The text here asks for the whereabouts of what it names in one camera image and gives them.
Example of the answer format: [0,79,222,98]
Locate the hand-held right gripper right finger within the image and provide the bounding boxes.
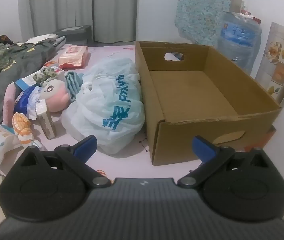
[178,136,270,187]

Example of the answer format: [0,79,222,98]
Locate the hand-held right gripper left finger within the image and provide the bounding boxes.
[19,135,112,187]

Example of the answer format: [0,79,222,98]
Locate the pink cloth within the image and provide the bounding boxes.
[2,82,17,126]

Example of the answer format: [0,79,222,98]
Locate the blue tissue pack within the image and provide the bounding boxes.
[13,86,48,116]

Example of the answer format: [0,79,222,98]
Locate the brown cardboard box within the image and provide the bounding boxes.
[135,41,282,166]

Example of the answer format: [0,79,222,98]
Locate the pink plush doll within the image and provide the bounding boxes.
[36,78,77,113]

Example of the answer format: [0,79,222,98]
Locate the light blue striped towel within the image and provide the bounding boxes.
[64,71,84,102]

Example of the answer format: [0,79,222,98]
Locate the pink play mat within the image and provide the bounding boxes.
[0,45,277,182]

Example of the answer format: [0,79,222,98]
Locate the small tan box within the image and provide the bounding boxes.
[36,102,57,140]

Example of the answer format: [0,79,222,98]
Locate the white printed plastic bag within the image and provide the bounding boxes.
[61,57,145,155]

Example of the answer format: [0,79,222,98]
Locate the dark grey quilt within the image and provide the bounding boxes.
[0,40,58,128]

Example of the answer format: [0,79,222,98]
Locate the green white knit cloth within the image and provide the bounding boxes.
[39,67,57,82]

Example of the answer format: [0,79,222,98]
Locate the orange wet wipes pack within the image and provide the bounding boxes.
[58,45,89,69]

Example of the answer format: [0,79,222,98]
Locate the grey storage box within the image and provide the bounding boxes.
[51,25,92,47]

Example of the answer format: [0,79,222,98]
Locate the blue water jug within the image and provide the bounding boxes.
[217,11,262,76]

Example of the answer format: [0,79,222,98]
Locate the floral tile panel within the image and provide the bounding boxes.
[255,22,284,105]

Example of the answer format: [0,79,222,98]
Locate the blue speckled foam sheet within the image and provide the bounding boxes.
[175,0,244,47]

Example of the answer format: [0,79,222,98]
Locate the grey curtains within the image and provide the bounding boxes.
[18,0,168,43]

